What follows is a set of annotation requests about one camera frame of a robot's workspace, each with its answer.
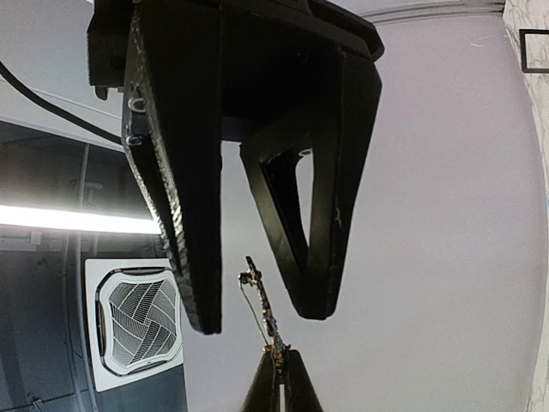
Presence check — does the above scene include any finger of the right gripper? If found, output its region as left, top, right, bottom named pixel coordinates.
left=240, top=46, right=382, bottom=320

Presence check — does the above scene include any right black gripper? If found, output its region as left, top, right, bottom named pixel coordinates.
left=87, top=1, right=384, bottom=335

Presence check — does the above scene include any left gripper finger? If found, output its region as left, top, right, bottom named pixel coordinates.
left=240, top=348, right=323, bottom=412

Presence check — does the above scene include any ceiling air vent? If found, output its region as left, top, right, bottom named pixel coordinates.
left=84, top=258, right=184, bottom=392

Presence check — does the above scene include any ceiling strip light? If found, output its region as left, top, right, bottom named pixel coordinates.
left=1, top=205, right=160, bottom=235

